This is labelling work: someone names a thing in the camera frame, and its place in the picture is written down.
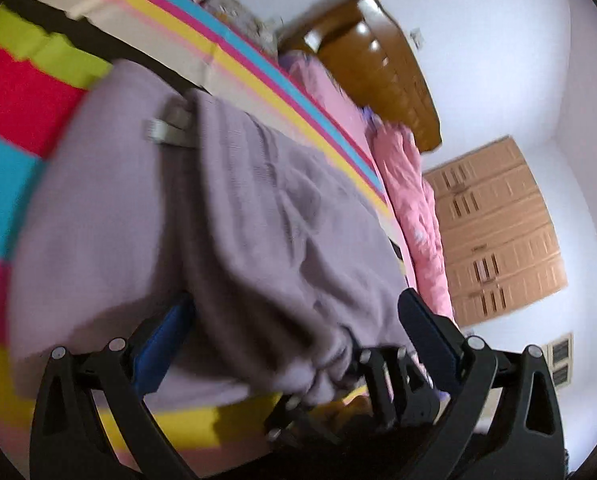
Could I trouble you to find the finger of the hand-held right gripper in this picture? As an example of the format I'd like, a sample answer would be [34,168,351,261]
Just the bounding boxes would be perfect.
[351,344,441,431]
[264,389,341,448]

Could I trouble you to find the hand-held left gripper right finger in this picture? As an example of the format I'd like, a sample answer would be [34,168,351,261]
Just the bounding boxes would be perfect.
[397,289,565,480]

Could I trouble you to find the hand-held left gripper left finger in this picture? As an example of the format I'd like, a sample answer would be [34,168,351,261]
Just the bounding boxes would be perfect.
[28,302,199,480]

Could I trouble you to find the lilac pants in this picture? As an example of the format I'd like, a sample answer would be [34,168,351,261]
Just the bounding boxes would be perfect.
[8,59,424,411]

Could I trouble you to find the light wooden wardrobe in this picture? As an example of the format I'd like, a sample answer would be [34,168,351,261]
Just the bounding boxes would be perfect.
[421,135,570,332]

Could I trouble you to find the pink quilt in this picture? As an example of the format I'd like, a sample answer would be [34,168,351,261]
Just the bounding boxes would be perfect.
[278,50,460,332]

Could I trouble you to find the brown wooden headboard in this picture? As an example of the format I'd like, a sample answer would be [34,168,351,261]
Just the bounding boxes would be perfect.
[278,0,442,154]

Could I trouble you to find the colourful striped bed sheet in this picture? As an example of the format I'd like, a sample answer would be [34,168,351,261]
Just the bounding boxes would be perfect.
[0,0,410,480]

